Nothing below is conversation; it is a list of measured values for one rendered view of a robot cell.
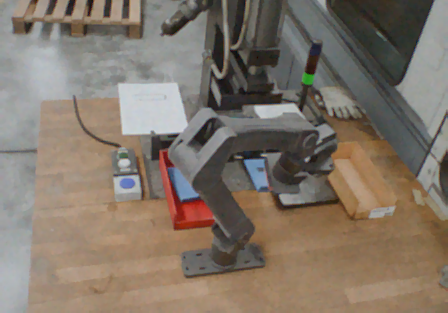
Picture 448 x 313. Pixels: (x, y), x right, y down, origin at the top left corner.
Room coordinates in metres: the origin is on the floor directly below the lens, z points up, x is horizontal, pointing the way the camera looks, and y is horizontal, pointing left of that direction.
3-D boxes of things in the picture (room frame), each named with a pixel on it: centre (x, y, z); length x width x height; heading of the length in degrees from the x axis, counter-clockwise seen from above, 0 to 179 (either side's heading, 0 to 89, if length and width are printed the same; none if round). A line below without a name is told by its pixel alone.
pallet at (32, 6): (4.05, 1.43, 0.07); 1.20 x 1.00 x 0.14; 13
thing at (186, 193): (0.98, 0.09, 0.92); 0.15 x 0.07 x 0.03; 26
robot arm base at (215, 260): (0.74, -0.04, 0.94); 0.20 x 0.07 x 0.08; 110
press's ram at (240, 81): (1.23, -0.02, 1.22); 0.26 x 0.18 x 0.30; 20
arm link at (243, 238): (0.75, -0.04, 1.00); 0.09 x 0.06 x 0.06; 37
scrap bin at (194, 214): (0.95, 0.08, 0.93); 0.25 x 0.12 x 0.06; 20
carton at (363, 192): (1.08, -0.39, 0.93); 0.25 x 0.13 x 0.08; 20
